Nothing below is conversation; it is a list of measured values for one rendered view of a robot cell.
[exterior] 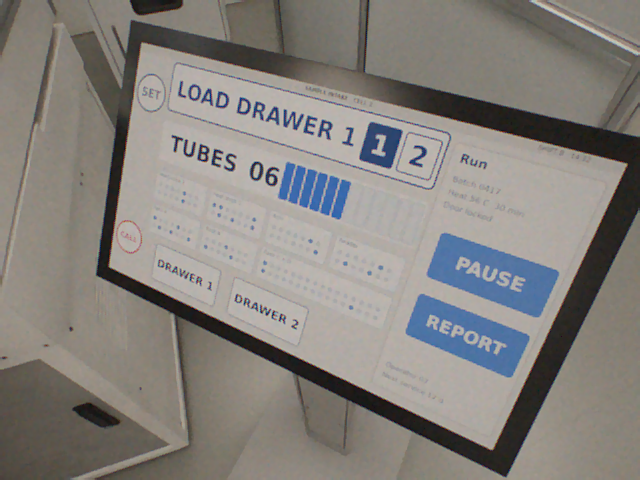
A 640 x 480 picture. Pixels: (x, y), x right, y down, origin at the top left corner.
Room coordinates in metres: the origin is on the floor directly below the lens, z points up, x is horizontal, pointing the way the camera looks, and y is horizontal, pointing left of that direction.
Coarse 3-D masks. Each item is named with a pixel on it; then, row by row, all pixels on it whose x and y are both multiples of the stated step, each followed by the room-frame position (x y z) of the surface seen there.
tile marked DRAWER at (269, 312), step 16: (240, 288) 0.23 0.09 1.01; (256, 288) 0.23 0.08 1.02; (240, 304) 0.22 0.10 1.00; (256, 304) 0.22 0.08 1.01; (272, 304) 0.21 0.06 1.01; (288, 304) 0.21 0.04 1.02; (240, 320) 0.21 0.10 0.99; (256, 320) 0.21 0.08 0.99; (272, 320) 0.20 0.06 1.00; (288, 320) 0.20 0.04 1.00; (304, 320) 0.19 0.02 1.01; (288, 336) 0.19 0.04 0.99
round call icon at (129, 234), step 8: (120, 216) 0.33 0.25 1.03; (120, 224) 0.33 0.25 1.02; (128, 224) 0.32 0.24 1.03; (136, 224) 0.32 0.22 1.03; (120, 232) 0.32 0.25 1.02; (128, 232) 0.32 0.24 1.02; (136, 232) 0.31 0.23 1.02; (120, 240) 0.31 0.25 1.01; (128, 240) 0.31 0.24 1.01; (136, 240) 0.31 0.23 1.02; (120, 248) 0.31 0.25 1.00; (128, 248) 0.30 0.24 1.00; (136, 248) 0.30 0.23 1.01; (136, 256) 0.29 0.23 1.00
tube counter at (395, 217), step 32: (256, 160) 0.32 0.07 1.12; (288, 160) 0.31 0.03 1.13; (256, 192) 0.30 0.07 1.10; (288, 192) 0.29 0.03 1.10; (320, 192) 0.28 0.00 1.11; (352, 192) 0.27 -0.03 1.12; (384, 192) 0.26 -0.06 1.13; (352, 224) 0.25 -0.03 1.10; (384, 224) 0.24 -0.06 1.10; (416, 224) 0.23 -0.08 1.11
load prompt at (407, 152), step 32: (192, 96) 0.39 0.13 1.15; (224, 96) 0.37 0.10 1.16; (256, 96) 0.36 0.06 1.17; (288, 96) 0.35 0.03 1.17; (256, 128) 0.34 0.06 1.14; (288, 128) 0.33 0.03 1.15; (320, 128) 0.32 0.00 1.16; (352, 128) 0.31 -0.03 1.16; (384, 128) 0.30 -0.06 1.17; (416, 128) 0.29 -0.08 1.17; (352, 160) 0.29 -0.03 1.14; (384, 160) 0.28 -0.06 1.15; (416, 160) 0.27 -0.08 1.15
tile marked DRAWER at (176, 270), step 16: (160, 256) 0.28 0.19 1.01; (176, 256) 0.28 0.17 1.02; (160, 272) 0.27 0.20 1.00; (176, 272) 0.27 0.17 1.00; (192, 272) 0.26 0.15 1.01; (208, 272) 0.26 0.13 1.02; (176, 288) 0.25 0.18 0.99; (192, 288) 0.25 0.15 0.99; (208, 288) 0.24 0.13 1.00; (208, 304) 0.23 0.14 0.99
